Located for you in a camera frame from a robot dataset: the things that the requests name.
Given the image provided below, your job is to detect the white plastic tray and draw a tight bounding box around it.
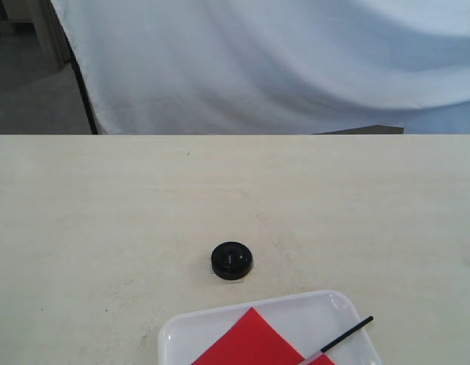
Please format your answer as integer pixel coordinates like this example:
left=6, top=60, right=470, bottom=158
left=157, top=290, right=361, bottom=364

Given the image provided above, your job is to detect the black round ink pot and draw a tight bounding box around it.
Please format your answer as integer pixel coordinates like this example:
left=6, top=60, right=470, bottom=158
left=211, top=241, right=253, bottom=281

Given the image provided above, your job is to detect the white backdrop cloth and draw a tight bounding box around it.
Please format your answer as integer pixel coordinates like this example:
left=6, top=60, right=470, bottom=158
left=53, top=1, right=470, bottom=135

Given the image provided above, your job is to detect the black backdrop stand pole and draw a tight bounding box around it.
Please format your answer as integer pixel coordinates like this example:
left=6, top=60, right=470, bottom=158
left=65, top=36, right=99, bottom=135

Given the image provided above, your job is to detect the beige wooden cabinet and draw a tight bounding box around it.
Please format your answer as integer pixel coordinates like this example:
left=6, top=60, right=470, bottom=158
left=0, top=0, right=70, bottom=72

